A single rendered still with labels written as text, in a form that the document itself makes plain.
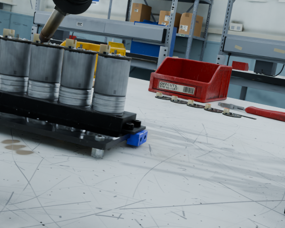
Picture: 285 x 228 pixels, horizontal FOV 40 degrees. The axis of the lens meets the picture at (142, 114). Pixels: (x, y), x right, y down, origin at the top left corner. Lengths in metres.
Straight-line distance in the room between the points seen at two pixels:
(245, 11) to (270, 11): 0.29
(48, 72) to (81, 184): 0.13
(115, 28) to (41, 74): 2.81
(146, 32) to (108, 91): 2.68
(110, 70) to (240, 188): 0.12
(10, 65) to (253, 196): 0.20
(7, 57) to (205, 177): 0.17
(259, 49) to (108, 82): 2.38
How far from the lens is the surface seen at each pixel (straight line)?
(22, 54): 0.32
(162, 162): 0.26
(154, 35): 2.92
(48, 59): 0.30
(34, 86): 0.31
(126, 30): 3.05
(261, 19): 4.87
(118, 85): 0.28
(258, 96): 4.81
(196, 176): 0.24
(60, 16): 0.26
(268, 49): 2.62
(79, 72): 0.29
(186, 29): 4.68
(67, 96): 0.29
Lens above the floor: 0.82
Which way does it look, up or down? 10 degrees down
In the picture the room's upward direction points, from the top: 9 degrees clockwise
